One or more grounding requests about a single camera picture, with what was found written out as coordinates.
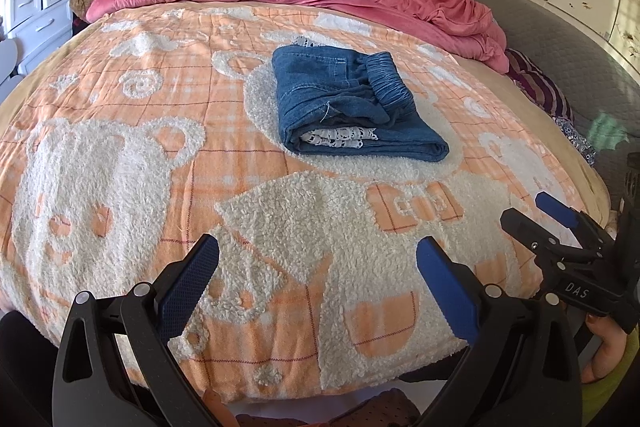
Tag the blue floral cloth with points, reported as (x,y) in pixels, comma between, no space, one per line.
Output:
(575,139)

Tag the grey padded headboard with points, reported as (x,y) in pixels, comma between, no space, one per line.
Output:
(565,57)

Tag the green cloth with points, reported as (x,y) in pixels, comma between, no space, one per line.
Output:
(607,129)

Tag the white rounded object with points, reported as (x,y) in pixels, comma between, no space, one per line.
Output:
(7,67)

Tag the person's right hand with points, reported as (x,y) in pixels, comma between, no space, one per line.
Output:
(607,352)

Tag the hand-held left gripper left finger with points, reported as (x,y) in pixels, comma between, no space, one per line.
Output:
(190,282)

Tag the blue denim pants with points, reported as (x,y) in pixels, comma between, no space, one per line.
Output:
(320,92)

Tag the white drawer cabinet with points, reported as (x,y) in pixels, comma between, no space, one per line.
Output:
(35,12)

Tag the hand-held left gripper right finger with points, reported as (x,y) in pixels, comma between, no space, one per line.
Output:
(447,292)

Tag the person's left hand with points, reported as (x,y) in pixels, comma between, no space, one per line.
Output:
(220,412)

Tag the beige bed sheet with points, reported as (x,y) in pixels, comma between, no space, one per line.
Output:
(587,179)

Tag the person's right forearm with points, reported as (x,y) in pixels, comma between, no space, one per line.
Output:
(607,402)

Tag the orange bear blanket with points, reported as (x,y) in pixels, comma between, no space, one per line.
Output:
(150,107)

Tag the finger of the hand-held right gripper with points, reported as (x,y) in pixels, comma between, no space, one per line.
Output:
(555,209)
(530,234)

